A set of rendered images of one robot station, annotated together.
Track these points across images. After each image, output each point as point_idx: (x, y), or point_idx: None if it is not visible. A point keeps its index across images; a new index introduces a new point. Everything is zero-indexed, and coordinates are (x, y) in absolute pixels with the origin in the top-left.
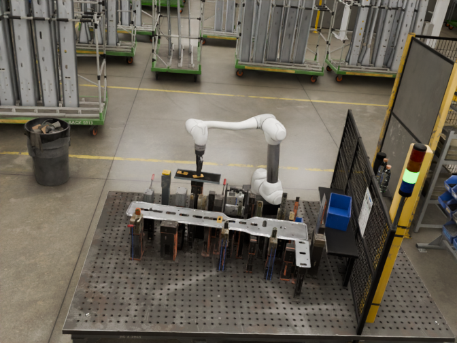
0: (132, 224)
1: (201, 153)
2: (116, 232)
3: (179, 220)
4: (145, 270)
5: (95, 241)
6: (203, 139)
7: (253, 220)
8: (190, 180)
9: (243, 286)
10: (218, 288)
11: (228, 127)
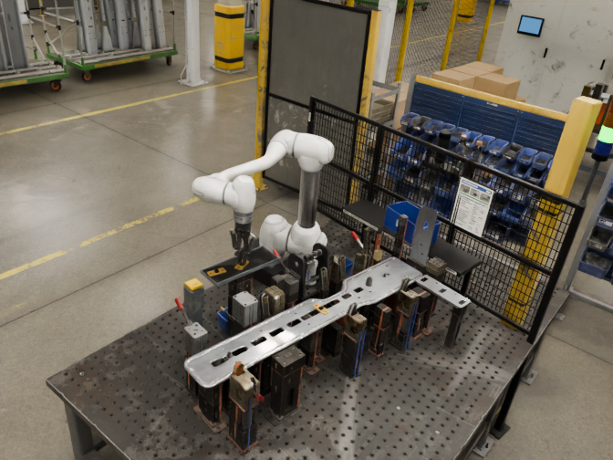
0: (258, 393)
1: (250, 225)
2: (163, 432)
3: (285, 343)
4: (285, 450)
5: None
6: (254, 200)
7: (349, 285)
8: (240, 276)
9: (400, 376)
10: (384, 399)
11: (257, 169)
